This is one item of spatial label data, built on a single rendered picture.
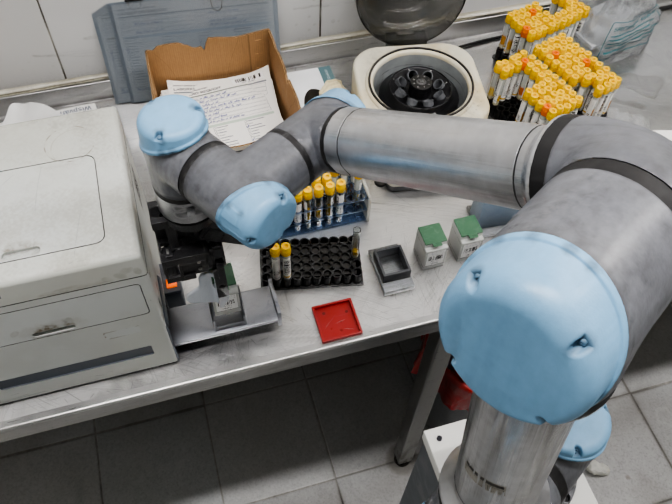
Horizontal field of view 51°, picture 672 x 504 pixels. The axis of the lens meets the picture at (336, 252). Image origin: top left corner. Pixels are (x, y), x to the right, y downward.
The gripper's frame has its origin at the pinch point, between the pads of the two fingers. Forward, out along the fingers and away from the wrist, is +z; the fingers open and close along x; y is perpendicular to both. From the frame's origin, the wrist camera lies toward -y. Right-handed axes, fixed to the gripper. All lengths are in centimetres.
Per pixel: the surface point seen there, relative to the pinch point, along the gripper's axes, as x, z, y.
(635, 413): 10, 100, -108
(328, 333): 5.8, 12.2, -15.0
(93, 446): -22, 100, 41
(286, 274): -4.7, 8.4, -10.7
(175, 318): -1.2, 8.4, 8.1
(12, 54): -60, -1, 28
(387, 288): 0.9, 11.0, -26.7
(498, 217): -7, 9, -50
